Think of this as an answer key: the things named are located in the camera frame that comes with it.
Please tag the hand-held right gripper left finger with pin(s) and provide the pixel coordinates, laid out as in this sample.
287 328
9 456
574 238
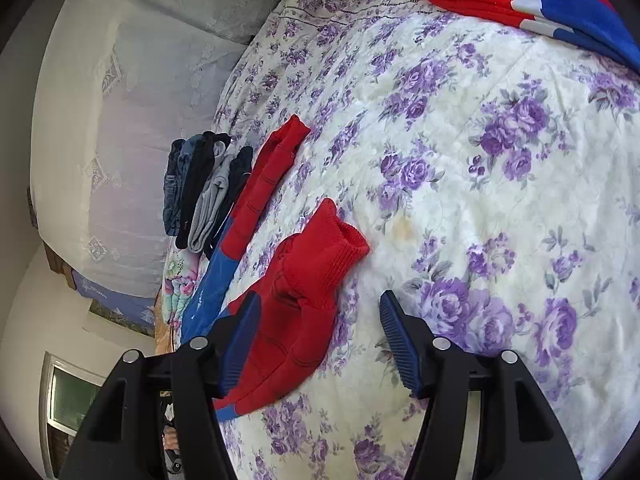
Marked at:
242 340

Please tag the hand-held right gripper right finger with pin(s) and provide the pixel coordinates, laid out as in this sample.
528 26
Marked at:
397 340

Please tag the red and blue knit sweater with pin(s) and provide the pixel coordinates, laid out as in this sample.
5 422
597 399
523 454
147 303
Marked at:
300 310

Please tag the folded grey pants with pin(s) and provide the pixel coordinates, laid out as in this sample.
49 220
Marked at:
210 200

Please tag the folded dark navy pants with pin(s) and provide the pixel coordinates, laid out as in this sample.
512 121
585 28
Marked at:
237 175

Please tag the folded black pants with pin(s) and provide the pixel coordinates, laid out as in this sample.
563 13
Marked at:
197 175

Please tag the pink teal floral folded cloth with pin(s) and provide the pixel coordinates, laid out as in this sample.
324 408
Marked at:
177 285

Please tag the purple floral bedspread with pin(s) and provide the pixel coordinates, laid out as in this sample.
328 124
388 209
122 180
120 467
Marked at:
475 210

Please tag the folded blue denim jeans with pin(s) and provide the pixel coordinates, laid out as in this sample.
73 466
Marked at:
175 185

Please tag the window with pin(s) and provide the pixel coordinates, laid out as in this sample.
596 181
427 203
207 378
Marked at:
70 395

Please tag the white lace cover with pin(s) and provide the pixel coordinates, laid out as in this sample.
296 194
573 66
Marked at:
125 110

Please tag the blue wall picture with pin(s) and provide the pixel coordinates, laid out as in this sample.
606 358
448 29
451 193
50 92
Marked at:
115 305

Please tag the wooden bed frame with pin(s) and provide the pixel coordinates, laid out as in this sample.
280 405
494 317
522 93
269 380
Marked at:
52 260

